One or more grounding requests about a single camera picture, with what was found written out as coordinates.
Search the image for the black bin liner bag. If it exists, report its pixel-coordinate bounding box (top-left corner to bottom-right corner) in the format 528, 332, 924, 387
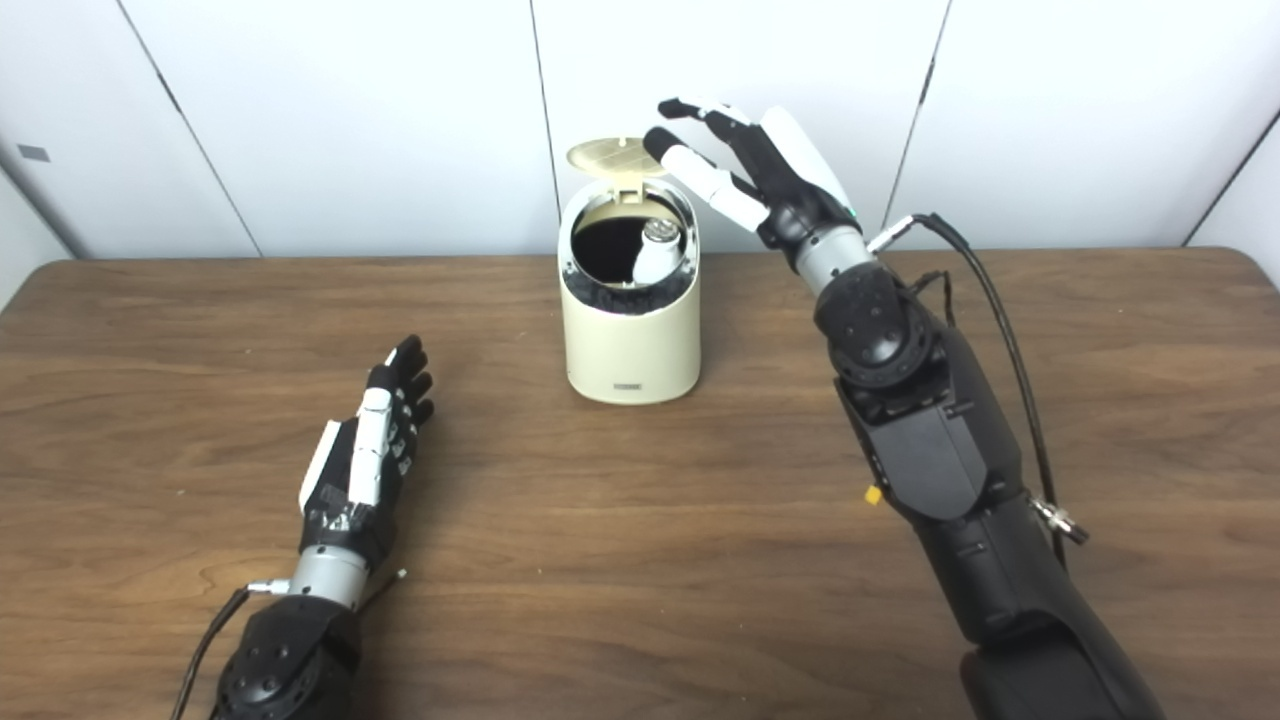
562, 205, 699, 316

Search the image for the thin black loose wire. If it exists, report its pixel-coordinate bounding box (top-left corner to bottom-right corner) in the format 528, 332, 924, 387
360, 568, 408, 611

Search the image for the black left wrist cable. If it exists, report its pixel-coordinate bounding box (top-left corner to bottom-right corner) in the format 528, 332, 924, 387
170, 578, 291, 720

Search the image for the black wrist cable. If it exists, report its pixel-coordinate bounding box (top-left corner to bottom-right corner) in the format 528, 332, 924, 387
865, 212, 1091, 571
170, 578, 291, 720

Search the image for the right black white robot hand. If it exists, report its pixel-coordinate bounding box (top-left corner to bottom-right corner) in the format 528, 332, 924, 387
643, 97, 861, 253

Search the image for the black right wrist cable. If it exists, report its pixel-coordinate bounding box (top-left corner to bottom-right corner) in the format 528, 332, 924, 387
865, 212, 1091, 571

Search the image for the cream-colored plastic bin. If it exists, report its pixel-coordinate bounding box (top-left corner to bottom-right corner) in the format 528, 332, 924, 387
558, 175, 703, 406

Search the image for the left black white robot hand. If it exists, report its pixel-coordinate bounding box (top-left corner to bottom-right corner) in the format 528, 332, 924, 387
298, 335, 436, 571

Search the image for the cream round bin lid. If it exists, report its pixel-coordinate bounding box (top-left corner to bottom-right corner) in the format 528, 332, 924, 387
566, 137, 669, 206

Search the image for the small white plastic bottle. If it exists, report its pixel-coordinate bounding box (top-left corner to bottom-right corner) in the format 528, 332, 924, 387
632, 220, 685, 286

